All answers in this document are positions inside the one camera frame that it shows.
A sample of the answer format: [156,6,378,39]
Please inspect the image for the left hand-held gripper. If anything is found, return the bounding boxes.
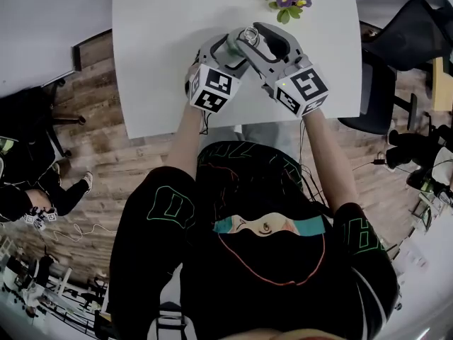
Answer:
[184,33,251,115]

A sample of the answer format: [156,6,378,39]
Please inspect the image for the person's right forearm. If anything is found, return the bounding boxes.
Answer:
[300,110,358,212]

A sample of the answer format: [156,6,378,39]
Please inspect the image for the grey harness strap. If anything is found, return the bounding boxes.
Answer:
[147,301,195,340]

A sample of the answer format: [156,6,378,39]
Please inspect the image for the person's head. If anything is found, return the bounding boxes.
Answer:
[219,327,348,340]

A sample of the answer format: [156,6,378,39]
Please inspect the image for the person's black printed t-shirt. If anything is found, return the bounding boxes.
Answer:
[108,140,399,340]

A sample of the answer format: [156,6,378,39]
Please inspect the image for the person's left forearm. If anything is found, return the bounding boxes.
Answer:
[164,106,210,182]

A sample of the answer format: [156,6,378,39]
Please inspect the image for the white floor cable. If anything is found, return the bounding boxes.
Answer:
[52,223,116,242]

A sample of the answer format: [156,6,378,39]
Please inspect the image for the small metal cup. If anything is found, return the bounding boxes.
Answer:
[236,25,261,47]

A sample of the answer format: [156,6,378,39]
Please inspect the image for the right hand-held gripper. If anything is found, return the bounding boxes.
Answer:
[235,21,330,118]

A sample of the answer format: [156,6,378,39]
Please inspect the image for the white frame work table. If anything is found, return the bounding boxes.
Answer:
[0,246,110,332]

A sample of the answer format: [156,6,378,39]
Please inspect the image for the person's left hand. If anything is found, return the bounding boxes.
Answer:
[184,64,199,97]

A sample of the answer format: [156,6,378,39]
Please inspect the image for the green metal bottle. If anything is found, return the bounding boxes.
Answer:
[226,33,245,56]

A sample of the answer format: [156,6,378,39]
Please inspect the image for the black mesh office chair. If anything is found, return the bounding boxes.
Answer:
[338,0,453,136]

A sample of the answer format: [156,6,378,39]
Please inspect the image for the yellow wooden desk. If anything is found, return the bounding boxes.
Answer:
[432,57,453,112]

